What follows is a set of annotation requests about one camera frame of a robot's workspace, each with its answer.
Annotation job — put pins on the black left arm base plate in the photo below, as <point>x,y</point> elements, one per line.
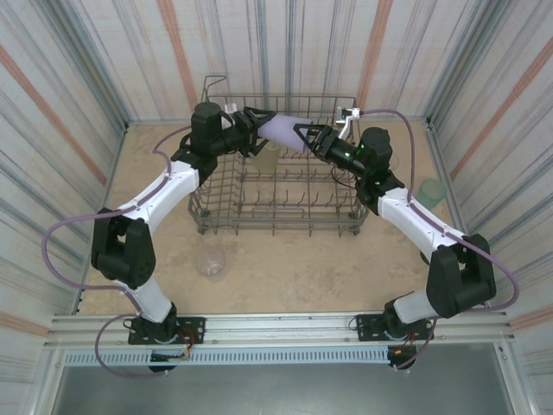
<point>194,324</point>

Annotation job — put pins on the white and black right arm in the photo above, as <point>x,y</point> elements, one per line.
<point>462,281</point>

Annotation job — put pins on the grey metal panel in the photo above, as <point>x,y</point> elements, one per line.
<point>276,393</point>

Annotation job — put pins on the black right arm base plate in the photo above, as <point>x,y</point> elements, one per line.
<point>367,324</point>

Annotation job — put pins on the purple plastic cup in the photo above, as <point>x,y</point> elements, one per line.
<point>281,129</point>

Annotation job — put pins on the aluminium mounting rail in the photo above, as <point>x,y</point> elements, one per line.
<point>281,326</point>

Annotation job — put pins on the yellowish translucent plastic cup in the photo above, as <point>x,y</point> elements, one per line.
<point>267,160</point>

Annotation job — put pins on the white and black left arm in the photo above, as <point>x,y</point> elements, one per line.
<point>129,259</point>

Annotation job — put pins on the teal translucent plastic cup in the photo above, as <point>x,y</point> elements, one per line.
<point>432,194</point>

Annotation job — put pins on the aluminium side rail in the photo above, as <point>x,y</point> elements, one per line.
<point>441,164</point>

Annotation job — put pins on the clear plastic cup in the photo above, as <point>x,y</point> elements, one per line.
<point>395,161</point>
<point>210,264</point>

